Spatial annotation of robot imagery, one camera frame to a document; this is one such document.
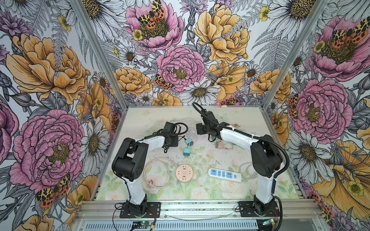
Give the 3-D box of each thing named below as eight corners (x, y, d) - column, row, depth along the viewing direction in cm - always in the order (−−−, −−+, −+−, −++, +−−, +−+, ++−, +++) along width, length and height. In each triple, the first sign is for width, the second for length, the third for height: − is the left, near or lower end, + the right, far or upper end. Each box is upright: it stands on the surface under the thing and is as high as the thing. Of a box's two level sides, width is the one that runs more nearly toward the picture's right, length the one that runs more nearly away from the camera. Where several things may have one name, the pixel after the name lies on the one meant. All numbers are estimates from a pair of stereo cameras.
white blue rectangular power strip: (208, 178, 87) (208, 176, 84) (208, 169, 90) (209, 167, 88) (240, 182, 85) (242, 180, 83) (239, 173, 89) (241, 171, 86)
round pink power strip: (175, 182, 85) (175, 180, 83) (176, 166, 91) (176, 164, 89) (192, 182, 85) (193, 180, 83) (192, 166, 92) (192, 164, 89)
